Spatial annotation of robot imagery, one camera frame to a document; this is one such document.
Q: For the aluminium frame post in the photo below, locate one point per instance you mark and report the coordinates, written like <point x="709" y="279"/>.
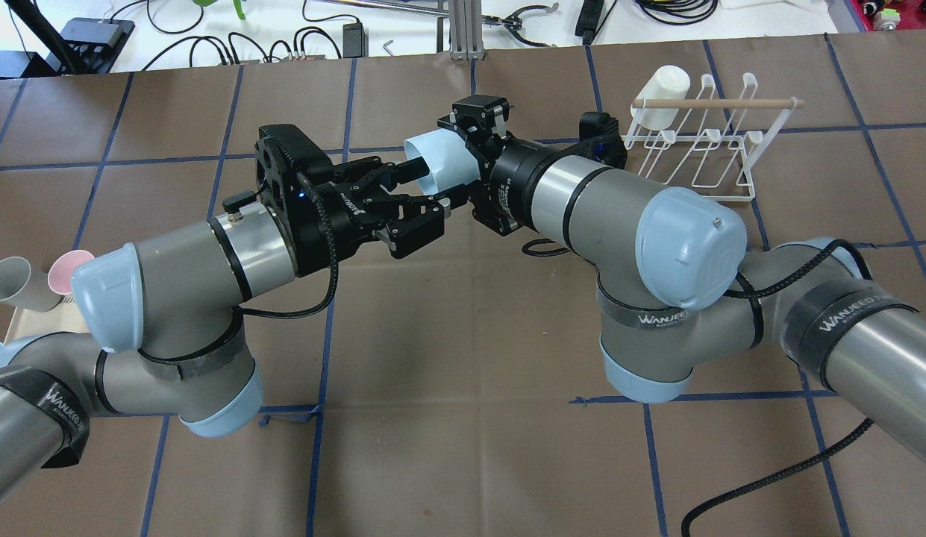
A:
<point x="465" y="29"/>

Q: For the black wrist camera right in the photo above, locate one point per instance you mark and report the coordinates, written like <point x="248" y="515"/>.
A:
<point x="600" y="139"/>

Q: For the black power adapter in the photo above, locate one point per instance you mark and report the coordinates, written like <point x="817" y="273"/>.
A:
<point x="588" y="20"/>

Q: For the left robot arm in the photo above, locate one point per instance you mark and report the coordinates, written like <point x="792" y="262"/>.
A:
<point x="166" y="317"/>

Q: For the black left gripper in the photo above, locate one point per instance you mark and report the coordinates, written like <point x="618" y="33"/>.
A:
<point x="318" y="237"/>

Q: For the white wire cup rack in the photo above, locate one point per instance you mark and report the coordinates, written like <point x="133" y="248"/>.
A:
<point x="714" y="143"/>

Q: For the white cup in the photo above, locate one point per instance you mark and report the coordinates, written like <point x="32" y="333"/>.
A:
<point x="668" y="83"/>

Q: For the cream serving tray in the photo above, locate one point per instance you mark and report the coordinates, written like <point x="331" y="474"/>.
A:
<point x="64" y="317"/>

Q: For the pink cup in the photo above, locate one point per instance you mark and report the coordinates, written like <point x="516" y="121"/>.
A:
<point x="59" y="277"/>

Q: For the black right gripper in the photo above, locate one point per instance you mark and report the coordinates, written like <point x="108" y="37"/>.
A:
<point x="512" y="176"/>

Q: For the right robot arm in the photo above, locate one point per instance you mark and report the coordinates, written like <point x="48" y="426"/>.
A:
<point x="675" y="284"/>

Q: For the grey cup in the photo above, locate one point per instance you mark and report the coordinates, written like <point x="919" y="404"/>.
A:
<point x="25" y="285"/>

